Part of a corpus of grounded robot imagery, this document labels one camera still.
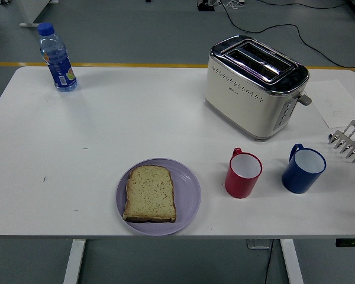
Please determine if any red mug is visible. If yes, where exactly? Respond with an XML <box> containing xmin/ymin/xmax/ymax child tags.
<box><xmin>224</xmin><ymin>147</ymin><xmax>263</xmax><ymax>199</ymax></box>

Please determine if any black under-table cable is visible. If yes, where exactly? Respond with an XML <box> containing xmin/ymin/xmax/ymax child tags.
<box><xmin>264</xmin><ymin>239</ymin><xmax>275</xmax><ymax>284</ymax></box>

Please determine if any clear bottle with blue cap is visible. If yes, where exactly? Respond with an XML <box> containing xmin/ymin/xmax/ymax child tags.
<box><xmin>37</xmin><ymin>22</ymin><xmax>79</xmax><ymax>93</ymax></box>

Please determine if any black power strip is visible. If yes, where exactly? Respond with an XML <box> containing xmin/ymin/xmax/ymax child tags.
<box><xmin>197</xmin><ymin>0</ymin><xmax>216</xmax><ymax>12</ymax></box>

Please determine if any blue mug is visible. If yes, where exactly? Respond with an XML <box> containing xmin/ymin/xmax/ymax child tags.
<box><xmin>282</xmin><ymin>143</ymin><xmax>327</xmax><ymax>195</ymax></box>

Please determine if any metal toast rack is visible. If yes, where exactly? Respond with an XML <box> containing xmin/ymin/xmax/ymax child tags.
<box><xmin>327</xmin><ymin>120</ymin><xmax>355</xmax><ymax>164</ymax></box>

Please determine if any bread slice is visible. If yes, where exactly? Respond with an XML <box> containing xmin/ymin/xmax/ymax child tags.
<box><xmin>122</xmin><ymin>164</ymin><xmax>178</xmax><ymax>224</ymax></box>

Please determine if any lilac round plate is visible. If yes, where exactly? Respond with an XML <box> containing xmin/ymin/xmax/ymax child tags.
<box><xmin>115</xmin><ymin>157</ymin><xmax>202</xmax><ymax>237</ymax></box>

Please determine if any white table leg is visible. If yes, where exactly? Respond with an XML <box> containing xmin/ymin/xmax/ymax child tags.
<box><xmin>279</xmin><ymin>238</ymin><xmax>304</xmax><ymax>284</ymax></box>
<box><xmin>62</xmin><ymin>238</ymin><xmax>86</xmax><ymax>284</ymax></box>

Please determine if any yellow floor tape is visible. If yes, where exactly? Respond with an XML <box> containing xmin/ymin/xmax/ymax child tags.
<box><xmin>0</xmin><ymin>61</ymin><xmax>355</xmax><ymax>72</ymax></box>

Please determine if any clear under-table bracket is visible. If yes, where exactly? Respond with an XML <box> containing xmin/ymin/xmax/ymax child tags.
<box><xmin>247</xmin><ymin>238</ymin><xmax>273</xmax><ymax>249</ymax></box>

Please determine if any cream and chrome toaster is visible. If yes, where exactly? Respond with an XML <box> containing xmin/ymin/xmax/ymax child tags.
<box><xmin>203</xmin><ymin>34</ymin><xmax>313</xmax><ymax>142</ymax></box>

